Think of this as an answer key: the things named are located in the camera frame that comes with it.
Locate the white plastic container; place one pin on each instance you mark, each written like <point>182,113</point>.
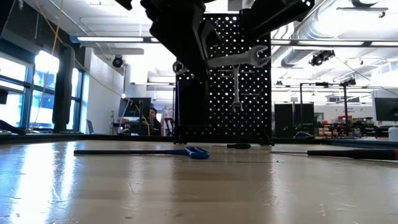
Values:
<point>393,134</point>

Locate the person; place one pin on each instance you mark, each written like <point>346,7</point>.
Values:
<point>155,124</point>

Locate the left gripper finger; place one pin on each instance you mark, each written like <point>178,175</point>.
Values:
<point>186,40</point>
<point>210,37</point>

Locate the large silver combination wrench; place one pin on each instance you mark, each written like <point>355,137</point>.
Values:
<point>230,59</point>

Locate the short black screwdriver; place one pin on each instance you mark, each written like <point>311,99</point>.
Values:
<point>238,146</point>

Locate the red storage boxes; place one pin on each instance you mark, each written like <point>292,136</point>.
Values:
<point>326,129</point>

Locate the black computer monitor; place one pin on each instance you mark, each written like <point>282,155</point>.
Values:
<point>133,107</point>
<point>387,109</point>

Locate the large blue-framed window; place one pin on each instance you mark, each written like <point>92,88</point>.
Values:
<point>15,109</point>

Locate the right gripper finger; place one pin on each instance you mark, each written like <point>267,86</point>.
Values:
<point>280,12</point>

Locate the dark blue bar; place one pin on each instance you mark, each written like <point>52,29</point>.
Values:
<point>367,143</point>

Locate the black aluminium rig frame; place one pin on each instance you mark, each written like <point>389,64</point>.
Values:
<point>93,137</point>

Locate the silver double prong hook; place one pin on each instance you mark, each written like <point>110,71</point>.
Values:
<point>250,94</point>

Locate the small silver combination wrench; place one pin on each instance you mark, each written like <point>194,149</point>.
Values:
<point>236,87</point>

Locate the large black panel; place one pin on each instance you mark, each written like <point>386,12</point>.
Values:
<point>292,119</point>

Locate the black metal pegboard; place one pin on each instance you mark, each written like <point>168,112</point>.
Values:
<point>224,136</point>

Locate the tall black box holder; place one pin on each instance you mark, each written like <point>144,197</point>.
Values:
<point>192,102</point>

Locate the black upright pillar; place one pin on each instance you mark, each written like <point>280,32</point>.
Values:
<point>63,93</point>

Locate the black pipe stand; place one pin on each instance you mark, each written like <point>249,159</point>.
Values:
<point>345,109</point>

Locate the black slanted strut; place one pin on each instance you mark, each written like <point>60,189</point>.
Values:
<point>9,127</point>

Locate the silver rectangular bracket hook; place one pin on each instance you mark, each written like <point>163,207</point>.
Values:
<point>222,71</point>

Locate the small black camera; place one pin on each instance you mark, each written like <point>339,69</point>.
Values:
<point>348,82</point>

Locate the silver ventilation duct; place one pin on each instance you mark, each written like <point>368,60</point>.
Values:
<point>293,57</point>

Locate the black ceiling track fixture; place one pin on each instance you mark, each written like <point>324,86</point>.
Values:
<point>363,8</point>

